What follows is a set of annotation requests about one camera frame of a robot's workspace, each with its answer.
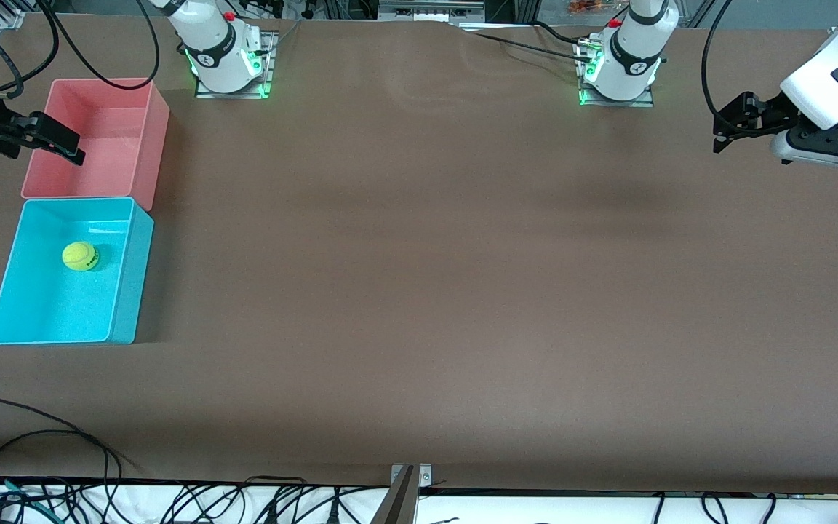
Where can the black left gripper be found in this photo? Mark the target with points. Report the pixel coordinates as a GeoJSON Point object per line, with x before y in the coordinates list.
{"type": "Point", "coordinates": [768, 118]}

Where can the yellow tennis ball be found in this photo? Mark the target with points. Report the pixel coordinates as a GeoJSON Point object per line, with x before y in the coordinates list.
{"type": "Point", "coordinates": [80, 256]}

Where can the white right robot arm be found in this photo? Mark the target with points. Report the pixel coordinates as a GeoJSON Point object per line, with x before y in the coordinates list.
{"type": "Point", "coordinates": [215, 51]}

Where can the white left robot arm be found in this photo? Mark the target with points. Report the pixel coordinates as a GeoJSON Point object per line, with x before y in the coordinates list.
{"type": "Point", "coordinates": [633, 65]}

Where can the pink plastic bin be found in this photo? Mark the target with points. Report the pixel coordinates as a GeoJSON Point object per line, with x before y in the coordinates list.
{"type": "Point", "coordinates": [113, 138]}

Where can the blue plastic bin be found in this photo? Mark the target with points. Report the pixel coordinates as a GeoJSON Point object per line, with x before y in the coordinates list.
{"type": "Point", "coordinates": [62, 313]}

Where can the orange item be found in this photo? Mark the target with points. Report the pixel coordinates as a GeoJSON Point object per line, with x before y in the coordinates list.
{"type": "Point", "coordinates": [593, 7]}

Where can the silver power strip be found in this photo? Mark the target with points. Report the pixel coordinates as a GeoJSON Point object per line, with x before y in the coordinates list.
{"type": "Point", "coordinates": [430, 10]}

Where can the black plug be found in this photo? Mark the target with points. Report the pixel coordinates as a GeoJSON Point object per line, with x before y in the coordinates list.
{"type": "Point", "coordinates": [334, 513]}
{"type": "Point", "coordinates": [272, 513]}

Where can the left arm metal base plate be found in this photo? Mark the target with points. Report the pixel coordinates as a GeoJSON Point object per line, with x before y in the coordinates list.
{"type": "Point", "coordinates": [619, 102]}

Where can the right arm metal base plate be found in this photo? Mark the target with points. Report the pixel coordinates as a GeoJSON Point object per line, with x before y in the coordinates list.
{"type": "Point", "coordinates": [233, 94]}

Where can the metal table bracket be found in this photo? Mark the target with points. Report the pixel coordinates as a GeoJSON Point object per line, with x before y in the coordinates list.
{"type": "Point", "coordinates": [410, 480]}

